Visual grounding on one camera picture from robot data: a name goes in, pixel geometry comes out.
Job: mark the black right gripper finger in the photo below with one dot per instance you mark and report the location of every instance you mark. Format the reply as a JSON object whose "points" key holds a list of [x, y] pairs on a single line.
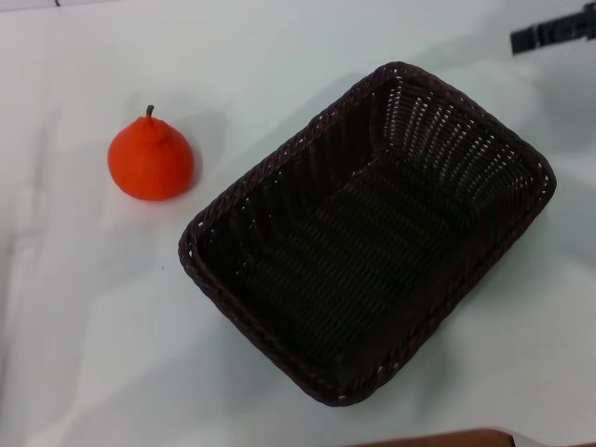
{"points": [[528, 39]]}

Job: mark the dark brown woven basket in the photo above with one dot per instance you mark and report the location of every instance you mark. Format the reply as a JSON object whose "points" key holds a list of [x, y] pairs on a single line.
{"points": [[354, 242]]}

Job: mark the orange toy citrus fruit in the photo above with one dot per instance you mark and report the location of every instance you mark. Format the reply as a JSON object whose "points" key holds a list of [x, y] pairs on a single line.
{"points": [[149, 163]]}

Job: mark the white tablecloth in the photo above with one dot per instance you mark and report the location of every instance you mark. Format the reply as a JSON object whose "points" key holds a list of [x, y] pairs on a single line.
{"points": [[93, 302]]}

